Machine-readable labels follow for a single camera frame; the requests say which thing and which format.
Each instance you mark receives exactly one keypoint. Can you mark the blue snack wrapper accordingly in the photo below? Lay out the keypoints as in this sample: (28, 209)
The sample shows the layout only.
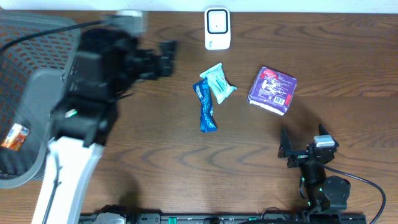
(202, 89)

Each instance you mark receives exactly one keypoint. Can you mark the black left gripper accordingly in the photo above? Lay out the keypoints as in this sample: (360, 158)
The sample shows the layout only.
(156, 64)

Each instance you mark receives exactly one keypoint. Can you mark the orange small box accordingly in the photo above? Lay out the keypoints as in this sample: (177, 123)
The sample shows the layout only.
(16, 137)

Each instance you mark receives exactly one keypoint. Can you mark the teal snack packet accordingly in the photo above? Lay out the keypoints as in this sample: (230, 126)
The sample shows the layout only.
(218, 82)

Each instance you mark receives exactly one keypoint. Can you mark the grey plastic mesh basket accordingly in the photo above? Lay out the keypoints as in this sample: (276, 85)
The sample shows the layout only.
(33, 74)

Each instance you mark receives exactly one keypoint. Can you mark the purple snack pack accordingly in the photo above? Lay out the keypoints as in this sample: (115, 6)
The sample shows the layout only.
(272, 91)

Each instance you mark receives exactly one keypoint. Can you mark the white barcode scanner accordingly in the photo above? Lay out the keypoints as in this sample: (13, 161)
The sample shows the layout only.
(217, 28)

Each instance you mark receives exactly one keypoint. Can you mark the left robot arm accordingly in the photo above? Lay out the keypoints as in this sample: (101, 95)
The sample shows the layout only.
(79, 130)

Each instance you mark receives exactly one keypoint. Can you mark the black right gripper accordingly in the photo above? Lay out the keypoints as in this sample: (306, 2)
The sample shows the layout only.
(298, 158)

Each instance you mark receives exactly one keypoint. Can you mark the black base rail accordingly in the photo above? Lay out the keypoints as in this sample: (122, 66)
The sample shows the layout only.
(118, 214)

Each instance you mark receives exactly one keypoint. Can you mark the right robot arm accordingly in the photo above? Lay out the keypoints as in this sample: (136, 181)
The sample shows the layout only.
(327, 195)

